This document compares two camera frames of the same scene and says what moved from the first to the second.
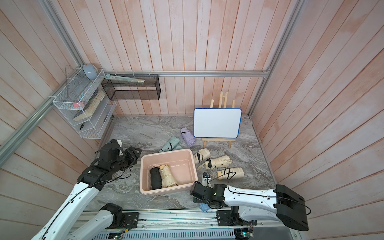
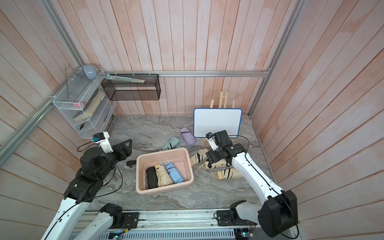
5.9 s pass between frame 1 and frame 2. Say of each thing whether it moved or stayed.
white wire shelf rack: stayed
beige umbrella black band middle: stayed
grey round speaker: stayed
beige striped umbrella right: stayed
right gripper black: moved
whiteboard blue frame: stayed
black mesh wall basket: stayed
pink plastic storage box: moved
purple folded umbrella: stayed
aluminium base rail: stayed
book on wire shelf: stayed
